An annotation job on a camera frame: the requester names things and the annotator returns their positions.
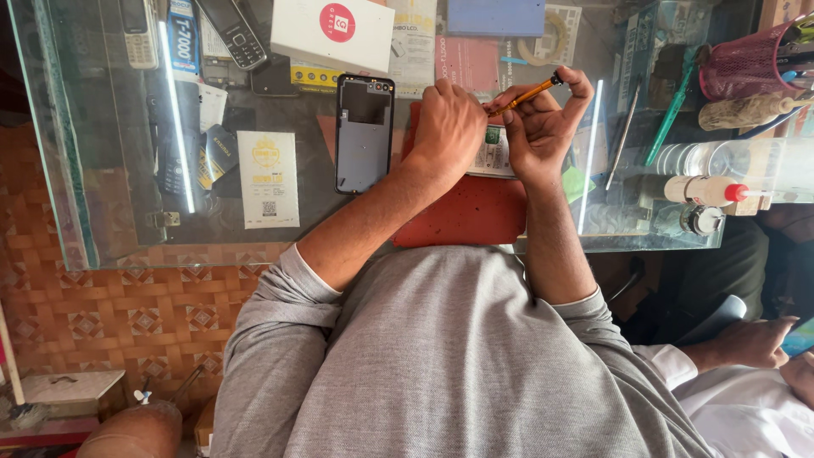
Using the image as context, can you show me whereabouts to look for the person's right hand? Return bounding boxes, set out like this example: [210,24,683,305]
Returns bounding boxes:
[486,65,596,187]

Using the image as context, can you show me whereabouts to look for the person's left hand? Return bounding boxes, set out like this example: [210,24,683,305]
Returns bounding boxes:
[406,79,491,187]

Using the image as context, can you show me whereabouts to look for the orange precision screwdriver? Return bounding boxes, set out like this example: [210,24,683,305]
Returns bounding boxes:
[488,71,566,118]

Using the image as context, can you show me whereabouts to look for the pink printed packet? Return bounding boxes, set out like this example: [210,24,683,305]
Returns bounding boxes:
[435,36,501,96]

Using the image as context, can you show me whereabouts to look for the white printed leaflet packet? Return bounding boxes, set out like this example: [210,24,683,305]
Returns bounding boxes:
[387,0,438,98]

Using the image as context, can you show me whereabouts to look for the opened phone with white battery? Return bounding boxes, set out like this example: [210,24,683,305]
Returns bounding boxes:
[466,124,518,179]

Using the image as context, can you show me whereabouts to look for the beige tape roll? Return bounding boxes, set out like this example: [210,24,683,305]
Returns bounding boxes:
[516,13,569,67]

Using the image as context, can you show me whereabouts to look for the blue flat box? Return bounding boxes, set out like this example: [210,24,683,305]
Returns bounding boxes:
[446,0,547,38]

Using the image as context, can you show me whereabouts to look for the black phone back housing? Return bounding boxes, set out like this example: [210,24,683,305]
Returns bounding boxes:
[334,73,396,196]

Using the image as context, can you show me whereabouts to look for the red work mat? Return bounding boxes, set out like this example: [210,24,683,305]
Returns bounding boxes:
[390,101,529,249]

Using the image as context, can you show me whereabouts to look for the white punched card sheet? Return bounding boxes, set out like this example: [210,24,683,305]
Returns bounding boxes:
[533,4,583,67]

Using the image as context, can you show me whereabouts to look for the yellow and black packet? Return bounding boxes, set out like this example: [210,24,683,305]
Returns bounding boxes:
[290,60,342,90]

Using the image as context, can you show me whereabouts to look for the white box with red circle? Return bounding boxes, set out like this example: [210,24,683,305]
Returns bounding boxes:
[270,0,396,75]

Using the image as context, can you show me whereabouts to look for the green cloth piece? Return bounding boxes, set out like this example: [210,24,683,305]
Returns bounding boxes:
[561,165,597,205]

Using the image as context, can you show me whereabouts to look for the metal tweezers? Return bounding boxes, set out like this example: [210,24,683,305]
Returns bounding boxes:
[604,79,644,192]

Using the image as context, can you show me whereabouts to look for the small black phone part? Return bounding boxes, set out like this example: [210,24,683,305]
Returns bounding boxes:
[250,53,301,98]

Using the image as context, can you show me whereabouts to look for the white packet with yellow print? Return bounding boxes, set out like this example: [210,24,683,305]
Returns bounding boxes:
[237,130,301,230]

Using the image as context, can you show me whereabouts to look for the green plastic tool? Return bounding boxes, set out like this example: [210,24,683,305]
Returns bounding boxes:
[643,47,701,168]

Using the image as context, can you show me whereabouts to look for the black keypad phone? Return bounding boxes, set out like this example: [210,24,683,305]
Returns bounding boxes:
[194,0,268,71]

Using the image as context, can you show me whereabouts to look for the black packet with yellow print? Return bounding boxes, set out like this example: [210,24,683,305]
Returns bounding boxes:
[196,123,240,192]

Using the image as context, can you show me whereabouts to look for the stack of clear discs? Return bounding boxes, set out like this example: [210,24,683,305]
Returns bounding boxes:
[654,140,740,178]

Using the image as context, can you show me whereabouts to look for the person's grey sweater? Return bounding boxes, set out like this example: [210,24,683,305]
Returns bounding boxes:
[210,243,714,458]

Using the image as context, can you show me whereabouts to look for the white bottle with red cap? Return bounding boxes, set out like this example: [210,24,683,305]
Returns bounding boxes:
[663,174,774,208]

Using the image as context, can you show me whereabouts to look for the round metal container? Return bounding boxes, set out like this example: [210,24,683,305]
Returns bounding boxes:
[678,204,726,238]

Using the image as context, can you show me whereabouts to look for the blue glue tube box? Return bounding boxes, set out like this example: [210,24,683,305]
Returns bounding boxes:
[166,0,202,84]

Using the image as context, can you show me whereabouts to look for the pink mesh tool cup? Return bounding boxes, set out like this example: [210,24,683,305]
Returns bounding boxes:
[697,15,806,103]

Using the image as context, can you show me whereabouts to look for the small dark keypad phone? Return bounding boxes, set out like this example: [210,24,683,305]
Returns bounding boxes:
[155,126,193,196]

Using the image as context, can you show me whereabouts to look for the silver keypad phone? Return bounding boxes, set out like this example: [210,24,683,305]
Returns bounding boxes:
[119,0,160,71]

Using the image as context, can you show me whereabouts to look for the grey chair seat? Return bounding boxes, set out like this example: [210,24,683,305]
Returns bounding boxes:
[673,294,749,348]

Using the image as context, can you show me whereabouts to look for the bunch of tools in cup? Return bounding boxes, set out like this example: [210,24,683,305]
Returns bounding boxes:
[775,11,814,91]

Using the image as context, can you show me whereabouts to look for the cardboard box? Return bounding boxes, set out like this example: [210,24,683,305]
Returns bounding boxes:
[193,397,217,457]

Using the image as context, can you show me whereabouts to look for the blue phone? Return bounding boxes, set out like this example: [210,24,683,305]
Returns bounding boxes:
[780,317,814,358]

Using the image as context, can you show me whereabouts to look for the white marble slab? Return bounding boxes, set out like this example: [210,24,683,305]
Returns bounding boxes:
[21,369,128,422]

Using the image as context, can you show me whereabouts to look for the broom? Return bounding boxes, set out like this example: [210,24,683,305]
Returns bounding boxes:
[0,298,53,432]

